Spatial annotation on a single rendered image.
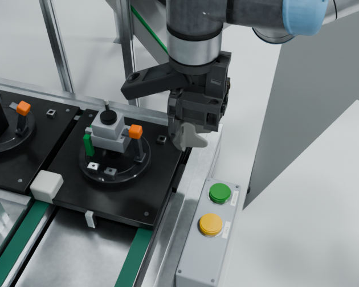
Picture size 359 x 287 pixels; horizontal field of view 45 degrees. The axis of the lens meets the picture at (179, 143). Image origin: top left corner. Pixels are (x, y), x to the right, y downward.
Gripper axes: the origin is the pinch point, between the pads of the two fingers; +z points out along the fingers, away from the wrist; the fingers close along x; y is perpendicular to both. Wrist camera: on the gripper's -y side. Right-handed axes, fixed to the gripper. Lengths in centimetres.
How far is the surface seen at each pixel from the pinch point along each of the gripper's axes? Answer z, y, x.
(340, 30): 106, 46, 218
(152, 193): 9.4, -3.7, -5.3
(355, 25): 106, 55, 227
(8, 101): 9.4, -42.9, 9.2
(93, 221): 11.8, -12.5, -12.8
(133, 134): -0.7, -8.3, -0.8
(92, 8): 20, -50, 67
